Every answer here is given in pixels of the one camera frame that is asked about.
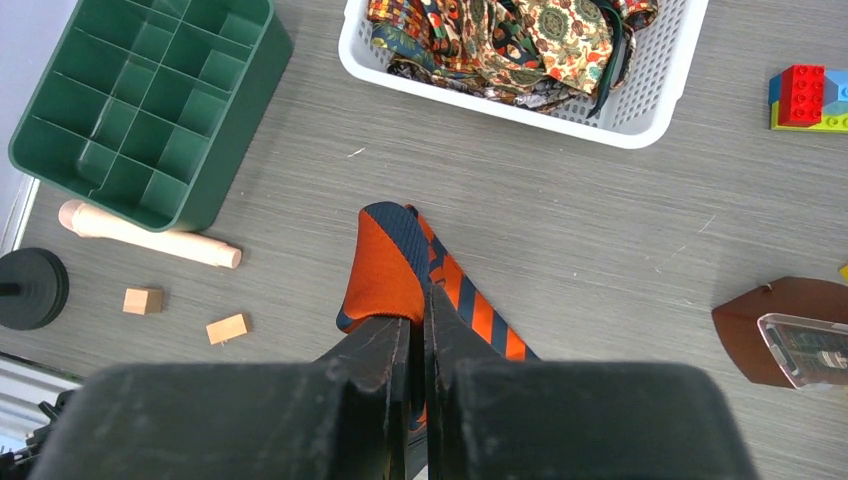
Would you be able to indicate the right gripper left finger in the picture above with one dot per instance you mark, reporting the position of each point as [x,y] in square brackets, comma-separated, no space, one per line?
[343,416]

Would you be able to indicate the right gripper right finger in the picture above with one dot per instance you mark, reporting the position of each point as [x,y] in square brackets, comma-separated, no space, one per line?
[492,418]

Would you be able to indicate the orange navy striped tie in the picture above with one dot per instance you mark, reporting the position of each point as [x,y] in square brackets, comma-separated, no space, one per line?
[397,257]

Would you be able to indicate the brown wooden metronome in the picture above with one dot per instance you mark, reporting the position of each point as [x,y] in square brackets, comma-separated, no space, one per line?
[790,333]

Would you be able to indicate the white plastic basket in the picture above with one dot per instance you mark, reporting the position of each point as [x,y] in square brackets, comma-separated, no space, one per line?
[634,116]

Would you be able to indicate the small wooden block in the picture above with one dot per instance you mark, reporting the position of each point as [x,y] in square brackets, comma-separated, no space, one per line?
[226,329]

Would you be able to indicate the small wooden cube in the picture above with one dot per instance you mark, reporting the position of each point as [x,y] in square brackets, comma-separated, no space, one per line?
[143,301]

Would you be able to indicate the wooden cylinder peg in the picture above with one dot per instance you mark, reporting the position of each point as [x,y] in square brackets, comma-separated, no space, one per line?
[87,221]

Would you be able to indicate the black microphone stand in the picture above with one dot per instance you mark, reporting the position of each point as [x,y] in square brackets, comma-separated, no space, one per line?
[34,288]

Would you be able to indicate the green compartment tray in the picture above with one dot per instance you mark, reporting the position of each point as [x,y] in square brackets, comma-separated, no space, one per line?
[146,108]

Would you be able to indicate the floral patterned tie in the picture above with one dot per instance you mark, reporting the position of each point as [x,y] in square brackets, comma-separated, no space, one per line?
[532,54]

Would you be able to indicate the stacked lego bricks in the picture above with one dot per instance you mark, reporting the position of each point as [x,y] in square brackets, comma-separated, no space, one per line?
[808,98]

